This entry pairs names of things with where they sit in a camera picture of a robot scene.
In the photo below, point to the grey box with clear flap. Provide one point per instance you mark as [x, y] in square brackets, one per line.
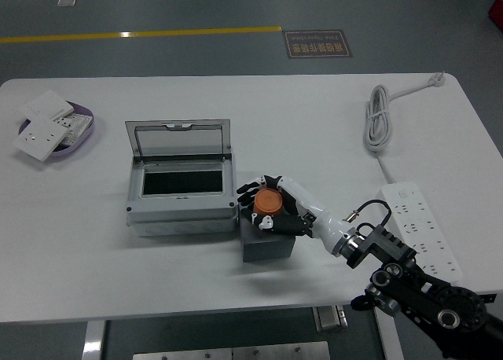
[177, 218]

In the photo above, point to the white wall switch panel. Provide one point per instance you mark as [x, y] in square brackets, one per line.
[49, 104]

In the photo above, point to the white wall socket panel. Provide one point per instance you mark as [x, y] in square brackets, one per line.
[39, 138]

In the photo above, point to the grey metal base plate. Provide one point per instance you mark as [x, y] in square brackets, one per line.
[236, 353]

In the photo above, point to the black table control panel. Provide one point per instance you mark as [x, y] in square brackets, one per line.
[489, 298]

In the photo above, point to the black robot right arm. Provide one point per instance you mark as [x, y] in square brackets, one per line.
[416, 293]

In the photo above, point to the small silver floor plate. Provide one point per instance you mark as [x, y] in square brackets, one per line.
[67, 1]

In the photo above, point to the brown floor sign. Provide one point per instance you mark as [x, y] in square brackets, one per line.
[317, 44]

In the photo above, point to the orange cylinder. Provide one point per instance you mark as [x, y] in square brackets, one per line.
[267, 200]

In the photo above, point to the yellow floor line tape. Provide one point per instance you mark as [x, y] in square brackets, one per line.
[118, 35]

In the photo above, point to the purple oval tray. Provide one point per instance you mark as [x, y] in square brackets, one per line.
[84, 140]

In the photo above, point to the white table leg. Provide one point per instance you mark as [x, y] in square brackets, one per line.
[389, 340]
[93, 340]

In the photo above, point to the grey cube with round hole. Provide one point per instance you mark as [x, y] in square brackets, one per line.
[267, 248]

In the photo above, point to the grey metal bracket under table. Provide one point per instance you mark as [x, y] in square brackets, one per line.
[330, 318]

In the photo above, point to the red object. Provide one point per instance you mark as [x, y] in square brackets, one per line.
[497, 8]

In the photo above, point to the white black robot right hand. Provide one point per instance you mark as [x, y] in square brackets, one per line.
[326, 226]

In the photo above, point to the white printed socket panel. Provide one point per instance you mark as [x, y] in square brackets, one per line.
[74, 128]

